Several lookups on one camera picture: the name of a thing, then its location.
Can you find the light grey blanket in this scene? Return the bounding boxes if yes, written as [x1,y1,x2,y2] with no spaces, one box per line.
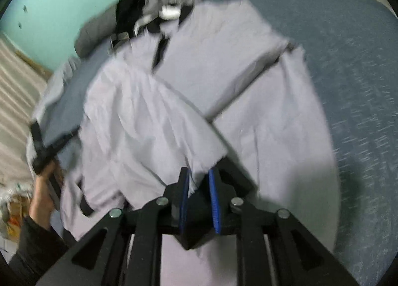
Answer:
[26,56,82,175]

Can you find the colourful plastic bag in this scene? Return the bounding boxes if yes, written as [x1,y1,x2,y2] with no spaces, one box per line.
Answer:
[0,183,32,240]

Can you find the person's left forearm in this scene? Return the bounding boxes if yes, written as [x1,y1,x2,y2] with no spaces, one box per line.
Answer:
[9,216,70,286]

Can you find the black shorts with white piping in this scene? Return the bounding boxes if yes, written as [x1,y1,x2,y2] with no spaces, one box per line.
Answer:
[107,0,162,55]

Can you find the light grey jacket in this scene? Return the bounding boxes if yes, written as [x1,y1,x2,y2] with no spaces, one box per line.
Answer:
[60,0,339,286]

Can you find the wooden window frame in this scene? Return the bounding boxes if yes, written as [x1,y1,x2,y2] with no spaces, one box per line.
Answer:
[14,50,53,76]

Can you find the white sock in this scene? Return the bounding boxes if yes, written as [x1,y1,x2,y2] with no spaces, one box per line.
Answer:
[158,4,181,21]

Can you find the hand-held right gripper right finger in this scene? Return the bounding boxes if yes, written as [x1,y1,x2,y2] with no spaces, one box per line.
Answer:
[208,166,358,286]

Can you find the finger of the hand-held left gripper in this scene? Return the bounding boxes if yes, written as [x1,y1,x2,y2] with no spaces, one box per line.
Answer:
[47,132,81,156]

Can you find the person's left hand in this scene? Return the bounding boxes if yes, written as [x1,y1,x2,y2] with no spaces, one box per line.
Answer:
[29,162,65,230]

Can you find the striped cream curtain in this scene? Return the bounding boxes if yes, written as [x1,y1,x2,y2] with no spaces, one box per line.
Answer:
[0,33,52,187]

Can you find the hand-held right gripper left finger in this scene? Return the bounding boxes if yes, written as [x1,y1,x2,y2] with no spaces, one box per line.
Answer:
[36,166,190,286]

